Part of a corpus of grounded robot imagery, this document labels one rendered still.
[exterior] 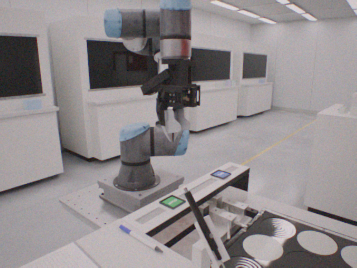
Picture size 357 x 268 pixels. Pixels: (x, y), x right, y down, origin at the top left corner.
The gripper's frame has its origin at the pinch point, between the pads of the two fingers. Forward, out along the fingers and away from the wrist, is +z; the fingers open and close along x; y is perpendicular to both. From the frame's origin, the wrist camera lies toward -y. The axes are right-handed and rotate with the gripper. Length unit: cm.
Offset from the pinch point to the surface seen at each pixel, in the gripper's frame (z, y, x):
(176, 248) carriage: 27.6, 8.2, -6.6
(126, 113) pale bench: 48, -259, 178
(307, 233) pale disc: 25.6, 33.4, 19.5
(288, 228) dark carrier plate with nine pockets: 25.7, 28.3, 19.0
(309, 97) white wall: 68, -171, 793
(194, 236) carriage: 27.6, 8.5, 0.6
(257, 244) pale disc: 25.7, 24.7, 6.5
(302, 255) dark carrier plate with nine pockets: 25.7, 35.1, 9.5
